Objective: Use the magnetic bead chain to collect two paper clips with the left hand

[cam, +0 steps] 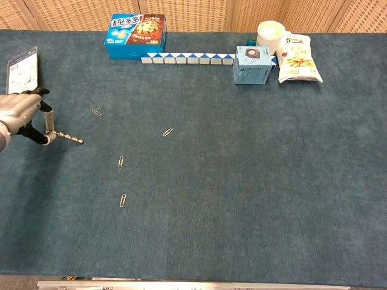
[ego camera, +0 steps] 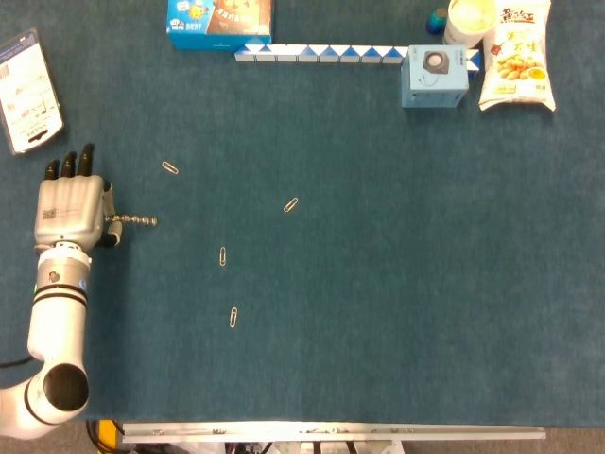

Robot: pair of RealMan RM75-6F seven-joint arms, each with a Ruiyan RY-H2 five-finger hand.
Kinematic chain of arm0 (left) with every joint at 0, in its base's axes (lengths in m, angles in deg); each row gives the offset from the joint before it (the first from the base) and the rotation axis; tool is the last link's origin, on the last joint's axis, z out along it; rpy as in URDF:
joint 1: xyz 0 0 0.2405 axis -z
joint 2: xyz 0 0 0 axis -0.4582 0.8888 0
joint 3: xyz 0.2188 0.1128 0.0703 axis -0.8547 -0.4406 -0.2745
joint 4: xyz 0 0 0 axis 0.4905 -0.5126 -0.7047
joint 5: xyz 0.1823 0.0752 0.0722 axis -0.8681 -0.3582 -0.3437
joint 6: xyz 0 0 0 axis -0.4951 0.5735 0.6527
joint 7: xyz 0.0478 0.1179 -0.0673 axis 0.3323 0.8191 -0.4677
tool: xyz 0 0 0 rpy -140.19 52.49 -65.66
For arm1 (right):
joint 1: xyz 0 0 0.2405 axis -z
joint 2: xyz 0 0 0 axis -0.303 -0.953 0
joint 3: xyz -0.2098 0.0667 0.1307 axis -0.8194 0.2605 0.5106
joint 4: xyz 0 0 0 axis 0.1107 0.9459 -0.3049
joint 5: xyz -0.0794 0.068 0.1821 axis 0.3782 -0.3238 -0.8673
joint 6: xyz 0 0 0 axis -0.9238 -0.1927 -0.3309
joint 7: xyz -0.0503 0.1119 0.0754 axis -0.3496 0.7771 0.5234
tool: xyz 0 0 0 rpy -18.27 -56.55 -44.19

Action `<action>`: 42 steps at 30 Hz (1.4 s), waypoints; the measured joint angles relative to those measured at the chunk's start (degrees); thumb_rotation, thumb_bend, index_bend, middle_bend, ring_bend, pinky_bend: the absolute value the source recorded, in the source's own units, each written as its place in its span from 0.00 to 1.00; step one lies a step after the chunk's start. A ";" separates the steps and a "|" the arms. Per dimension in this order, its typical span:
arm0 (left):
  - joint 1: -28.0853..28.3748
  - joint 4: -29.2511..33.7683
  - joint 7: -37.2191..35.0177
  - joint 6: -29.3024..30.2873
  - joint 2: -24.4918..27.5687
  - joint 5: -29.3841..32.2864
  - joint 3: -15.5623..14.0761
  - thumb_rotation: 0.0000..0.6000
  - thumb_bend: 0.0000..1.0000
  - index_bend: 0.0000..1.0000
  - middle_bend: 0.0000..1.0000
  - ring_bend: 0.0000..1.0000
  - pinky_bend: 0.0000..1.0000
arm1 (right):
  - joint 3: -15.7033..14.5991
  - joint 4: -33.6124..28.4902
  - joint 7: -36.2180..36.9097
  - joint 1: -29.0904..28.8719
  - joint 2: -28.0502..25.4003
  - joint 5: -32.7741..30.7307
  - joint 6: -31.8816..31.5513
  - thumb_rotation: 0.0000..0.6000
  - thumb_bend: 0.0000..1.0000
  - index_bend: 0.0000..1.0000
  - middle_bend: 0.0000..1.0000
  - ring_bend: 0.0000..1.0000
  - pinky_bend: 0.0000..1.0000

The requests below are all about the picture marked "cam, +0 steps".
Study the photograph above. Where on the gold paperclip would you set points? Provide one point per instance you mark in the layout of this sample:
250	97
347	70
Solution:
121	161
122	200
96	112
167	132

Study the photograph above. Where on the light blue speaker box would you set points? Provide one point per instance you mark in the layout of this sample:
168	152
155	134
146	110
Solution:
251	68

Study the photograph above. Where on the small teal bottle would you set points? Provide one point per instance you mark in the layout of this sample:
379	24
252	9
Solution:
251	42

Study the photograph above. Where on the woven folding screen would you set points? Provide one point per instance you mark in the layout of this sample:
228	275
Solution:
193	15

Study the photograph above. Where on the blue white snake puzzle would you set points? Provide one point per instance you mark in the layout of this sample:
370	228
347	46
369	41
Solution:
187	58

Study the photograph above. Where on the aluminium rail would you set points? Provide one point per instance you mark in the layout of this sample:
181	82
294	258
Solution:
193	285

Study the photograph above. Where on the robot left five-finger hand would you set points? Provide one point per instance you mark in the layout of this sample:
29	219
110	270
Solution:
18	110

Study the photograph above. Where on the blue-green table mat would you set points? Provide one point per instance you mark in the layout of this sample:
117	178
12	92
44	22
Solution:
226	166

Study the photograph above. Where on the white paper cup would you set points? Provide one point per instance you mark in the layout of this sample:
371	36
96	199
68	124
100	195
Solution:
270	34

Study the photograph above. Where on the white blister pack card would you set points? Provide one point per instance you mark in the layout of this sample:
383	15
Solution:
22	72

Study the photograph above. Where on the robot left arm silver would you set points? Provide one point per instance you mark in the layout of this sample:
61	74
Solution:
3	136

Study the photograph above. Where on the blue cookie box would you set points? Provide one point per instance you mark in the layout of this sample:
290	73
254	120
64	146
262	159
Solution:
133	36

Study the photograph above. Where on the white peanut snack bag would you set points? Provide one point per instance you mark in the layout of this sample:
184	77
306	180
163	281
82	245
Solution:
297	60

